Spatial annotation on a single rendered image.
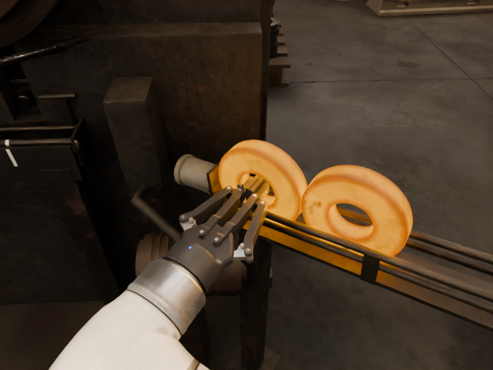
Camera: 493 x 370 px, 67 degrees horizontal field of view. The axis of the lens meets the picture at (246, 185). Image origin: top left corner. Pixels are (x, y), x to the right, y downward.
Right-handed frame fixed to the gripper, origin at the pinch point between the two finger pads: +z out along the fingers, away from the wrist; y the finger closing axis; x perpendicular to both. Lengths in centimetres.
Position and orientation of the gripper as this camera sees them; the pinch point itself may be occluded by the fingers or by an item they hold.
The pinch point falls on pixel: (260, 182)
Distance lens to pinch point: 60.9
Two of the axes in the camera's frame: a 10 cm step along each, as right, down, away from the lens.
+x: -0.5, -6.9, -7.2
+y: 8.4, 3.6, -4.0
